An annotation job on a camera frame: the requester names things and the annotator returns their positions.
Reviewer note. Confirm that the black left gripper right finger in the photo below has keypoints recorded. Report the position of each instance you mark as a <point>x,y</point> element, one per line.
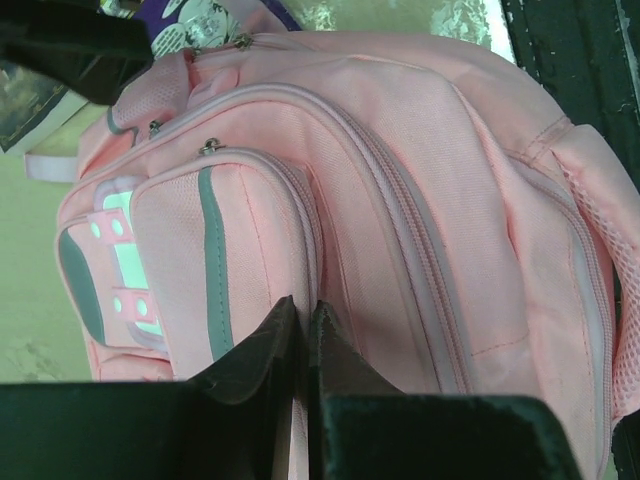
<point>362,427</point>

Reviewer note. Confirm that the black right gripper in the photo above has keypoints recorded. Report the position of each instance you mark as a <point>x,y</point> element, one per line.
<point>93,54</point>

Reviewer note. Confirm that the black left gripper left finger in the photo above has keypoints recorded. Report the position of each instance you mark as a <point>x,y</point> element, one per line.
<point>231,421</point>

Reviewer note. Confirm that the pink student backpack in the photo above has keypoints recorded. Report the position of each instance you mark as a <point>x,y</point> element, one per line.
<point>470,237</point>

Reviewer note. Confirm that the purple paperback book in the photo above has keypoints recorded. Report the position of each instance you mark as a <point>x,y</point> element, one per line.
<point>174,25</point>

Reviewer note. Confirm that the dark novel book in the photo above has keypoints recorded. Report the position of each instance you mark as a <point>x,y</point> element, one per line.
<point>32,108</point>

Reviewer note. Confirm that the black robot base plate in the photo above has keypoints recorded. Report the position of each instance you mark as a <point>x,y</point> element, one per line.
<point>586,55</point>

